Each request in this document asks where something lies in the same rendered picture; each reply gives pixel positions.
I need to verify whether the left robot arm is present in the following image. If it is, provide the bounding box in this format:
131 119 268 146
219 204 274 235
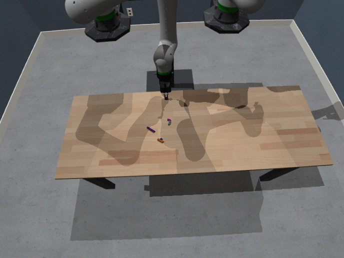
214 0 265 25

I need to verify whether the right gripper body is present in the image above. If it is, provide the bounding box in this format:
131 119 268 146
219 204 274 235
154 70 173 93

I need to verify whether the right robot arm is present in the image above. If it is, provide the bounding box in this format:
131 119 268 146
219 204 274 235
65 0 178 75

